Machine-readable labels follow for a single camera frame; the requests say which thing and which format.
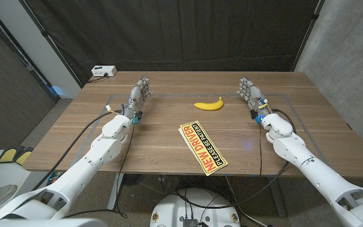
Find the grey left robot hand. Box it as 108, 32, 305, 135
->
124, 76, 153, 112

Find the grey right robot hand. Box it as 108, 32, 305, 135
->
236, 77, 270, 116

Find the white sticker release liner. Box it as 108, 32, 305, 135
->
178, 127, 191, 147

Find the yellow new driver bumper sticker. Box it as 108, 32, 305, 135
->
180, 120, 229, 177

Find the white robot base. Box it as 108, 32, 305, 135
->
149, 188, 241, 227

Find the yellow banana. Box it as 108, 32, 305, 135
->
193, 96, 225, 112

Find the white power box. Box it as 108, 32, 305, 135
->
91, 65, 118, 78

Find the black backdrop curtain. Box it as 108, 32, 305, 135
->
20, 0, 325, 86

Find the black backdrop stand pole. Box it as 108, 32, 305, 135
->
18, 0, 84, 88
291, 0, 326, 73

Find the white table leg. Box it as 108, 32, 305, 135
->
107, 173, 125, 211

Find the grey table leg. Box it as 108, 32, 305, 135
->
268, 176, 287, 218

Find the yellow black pad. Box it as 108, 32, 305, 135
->
14, 147, 34, 166
0, 146, 18, 164

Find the white platform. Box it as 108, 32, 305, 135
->
0, 149, 49, 216

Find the white robot torso edge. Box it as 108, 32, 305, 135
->
0, 218, 108, 227

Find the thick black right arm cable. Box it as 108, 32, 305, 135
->
174, 108, 297, 209

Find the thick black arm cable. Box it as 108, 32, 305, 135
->
174, 108, 297, 209
32, 109, 122, 191

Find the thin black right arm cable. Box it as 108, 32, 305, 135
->
258, 123, 263, 177

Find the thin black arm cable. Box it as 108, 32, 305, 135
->
258, 123, 263, 177
114, 123, 135, 218

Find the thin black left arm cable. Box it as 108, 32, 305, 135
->
114, 123, 135, 218

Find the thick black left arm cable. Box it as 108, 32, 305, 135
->
32, 109, 122, 191

